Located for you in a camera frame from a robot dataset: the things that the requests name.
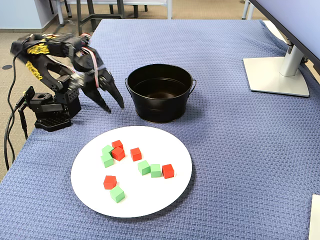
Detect white flat board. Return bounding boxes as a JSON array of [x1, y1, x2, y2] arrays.
[[308, 194, 320, 240]]

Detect computer monitor screen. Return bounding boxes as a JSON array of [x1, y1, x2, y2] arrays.
[[248, 0, 320, 68]]

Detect black metal bucket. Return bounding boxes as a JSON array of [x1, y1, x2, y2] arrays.
[[124, 64, 197, 124]]

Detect dark metal table frame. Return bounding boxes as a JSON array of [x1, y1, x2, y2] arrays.
[[75, 0, 126, 36]]

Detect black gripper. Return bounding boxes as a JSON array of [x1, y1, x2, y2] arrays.
[[73, 51, 125, 114]]

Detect silver monitor stand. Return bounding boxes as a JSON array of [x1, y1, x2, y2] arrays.
[[242, 37, 311, 98]]

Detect white desk legs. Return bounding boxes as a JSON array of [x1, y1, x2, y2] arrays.
[[240, 0, 255, 21]]

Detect white round plate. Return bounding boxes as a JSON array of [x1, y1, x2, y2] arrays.
[[70, 125, 193, 218]]

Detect blue woven table cloth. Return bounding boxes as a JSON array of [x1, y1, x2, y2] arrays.
[[0, 18, 320, 240]]

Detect green cube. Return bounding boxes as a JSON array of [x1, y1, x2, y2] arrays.
[[100, 153, 115, 168], [101, 144, 115, 156], [137, 160, 151, 176], [150, 163, 162, 178], [109, 185, 126, 204]]

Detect black chair legs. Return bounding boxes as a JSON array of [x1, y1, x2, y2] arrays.
[[109, 4, 149, 19], [48, 0, 74, 20]]

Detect black plug cable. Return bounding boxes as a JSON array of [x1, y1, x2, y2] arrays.
[[17, 101, 30, 141]]

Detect thick black power cable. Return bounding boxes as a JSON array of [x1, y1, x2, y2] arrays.
[[3, 104, 21, 172]]

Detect thin black camera cable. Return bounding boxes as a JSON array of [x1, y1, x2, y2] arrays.
[[6, 51, 20, 113]]

